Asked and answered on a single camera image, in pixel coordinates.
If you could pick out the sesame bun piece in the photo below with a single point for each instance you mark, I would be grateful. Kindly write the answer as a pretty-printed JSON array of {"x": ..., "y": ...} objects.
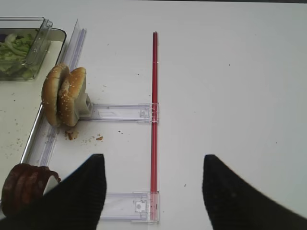
[
  {"x": 49, "y": 93},
  {"x": 72, "y": 97}
]

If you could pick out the clear pusher track lower right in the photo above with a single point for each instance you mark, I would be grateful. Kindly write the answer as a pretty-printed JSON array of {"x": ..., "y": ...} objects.
[{"x": 132, "y": 207}]

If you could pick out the stack of brown meat patties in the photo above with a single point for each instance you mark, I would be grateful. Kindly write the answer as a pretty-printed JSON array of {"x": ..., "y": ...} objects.
[{"x": 25, "y": 184}]

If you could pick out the green lettuce pieces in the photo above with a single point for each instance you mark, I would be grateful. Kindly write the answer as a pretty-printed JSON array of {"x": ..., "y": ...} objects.
[{"x": 14, "y": 50}]

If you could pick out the clear plastic salad container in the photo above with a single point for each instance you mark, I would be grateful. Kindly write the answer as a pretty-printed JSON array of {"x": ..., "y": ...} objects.
[{"x": 39, "y": 27}]

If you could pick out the sesame bun right piece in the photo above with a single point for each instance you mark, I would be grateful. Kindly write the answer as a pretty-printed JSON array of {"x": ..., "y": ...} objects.
[{"x": 72, "y": 97}]

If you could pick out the silver metal tray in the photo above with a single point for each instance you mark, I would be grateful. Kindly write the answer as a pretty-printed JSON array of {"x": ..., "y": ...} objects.
[{"x": 19, "y": 104}]

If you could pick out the clear pusher track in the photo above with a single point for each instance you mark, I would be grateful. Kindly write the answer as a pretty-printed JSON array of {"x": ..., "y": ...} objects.
[
  {"x": 139, "y": 113},
  {"x": 132, "y": 207}
]

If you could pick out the bread crumb chunk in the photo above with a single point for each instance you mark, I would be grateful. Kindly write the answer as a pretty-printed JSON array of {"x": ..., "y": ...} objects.
[{"x": 71, "y": 134}]

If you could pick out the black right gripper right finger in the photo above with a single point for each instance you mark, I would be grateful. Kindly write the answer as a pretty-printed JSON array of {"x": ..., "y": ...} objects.
[{"x": 233, "y": 204}]

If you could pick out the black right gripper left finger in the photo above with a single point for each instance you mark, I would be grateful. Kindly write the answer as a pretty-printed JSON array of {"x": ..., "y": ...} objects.
[{"x": 75, "y": 204}]

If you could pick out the clear pusher track upper right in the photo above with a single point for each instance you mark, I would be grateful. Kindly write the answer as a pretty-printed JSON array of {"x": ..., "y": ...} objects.
[{"x": 139, "y": 113}]

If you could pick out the sesame bun left piece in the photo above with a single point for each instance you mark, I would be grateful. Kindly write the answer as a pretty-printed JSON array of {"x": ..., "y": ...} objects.
[{"x": 49, "y": 93}]

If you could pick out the right red plastic rail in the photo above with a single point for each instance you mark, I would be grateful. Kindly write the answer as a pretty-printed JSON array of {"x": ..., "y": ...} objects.
[{"x": 154, "y": 150}]

